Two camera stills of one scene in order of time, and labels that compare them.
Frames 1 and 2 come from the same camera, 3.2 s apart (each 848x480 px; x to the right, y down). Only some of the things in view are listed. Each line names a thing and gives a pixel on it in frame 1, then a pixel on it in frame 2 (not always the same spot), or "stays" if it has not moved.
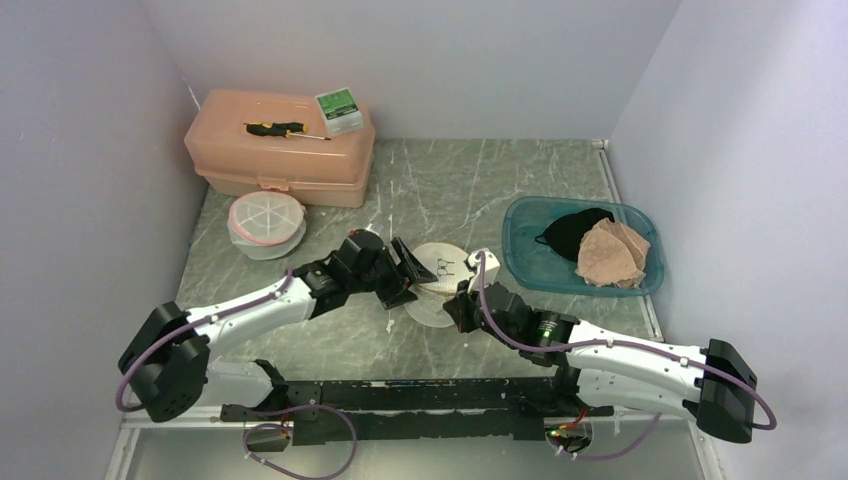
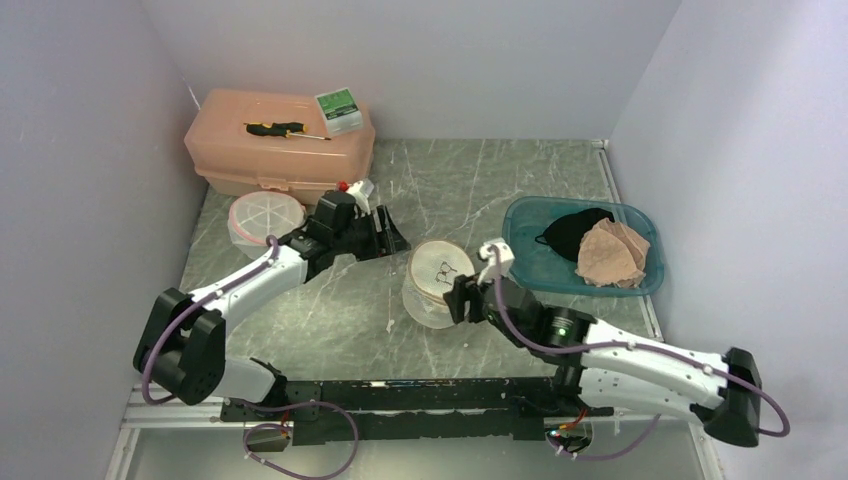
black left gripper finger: [410, 264] -> [392, 237]
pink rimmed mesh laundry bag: [266, 225] stays
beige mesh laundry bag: [448, 263] stays
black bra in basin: [565, 233] stays
